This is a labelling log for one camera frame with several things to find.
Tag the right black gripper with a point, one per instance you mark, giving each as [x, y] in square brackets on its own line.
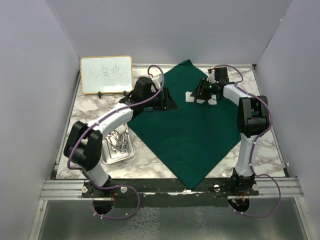
[200, 92]

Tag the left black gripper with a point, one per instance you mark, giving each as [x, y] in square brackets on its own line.
[168, 103]

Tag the white gauze pad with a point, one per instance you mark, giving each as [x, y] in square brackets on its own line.
[200, 101]
[188, 97]
[212, 100]

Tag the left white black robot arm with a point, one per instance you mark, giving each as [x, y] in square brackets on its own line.
[85, 140]

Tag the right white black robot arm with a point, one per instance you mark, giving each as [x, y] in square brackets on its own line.
[253, 121]

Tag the green surgical drape cloth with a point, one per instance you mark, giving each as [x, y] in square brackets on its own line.
[192, 139]

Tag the black whiteboard stand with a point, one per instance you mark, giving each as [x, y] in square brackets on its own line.
[125, 93]

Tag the pile of steel instruments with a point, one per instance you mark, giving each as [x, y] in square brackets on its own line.
[119, 142]

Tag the stainless steel instrument tray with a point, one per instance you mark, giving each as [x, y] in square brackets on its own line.
[109, 157]

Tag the small framed whiteboard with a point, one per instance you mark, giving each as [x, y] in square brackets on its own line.
[106, 74]

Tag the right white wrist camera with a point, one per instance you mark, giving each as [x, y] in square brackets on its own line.
[211, 75]

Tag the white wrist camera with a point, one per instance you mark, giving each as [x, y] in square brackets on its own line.
[157, 82]
[211, 75]

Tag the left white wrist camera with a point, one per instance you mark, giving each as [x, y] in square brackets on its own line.
[157, 82]

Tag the black mounting base rail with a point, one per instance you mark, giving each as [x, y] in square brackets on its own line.
[220, 187]

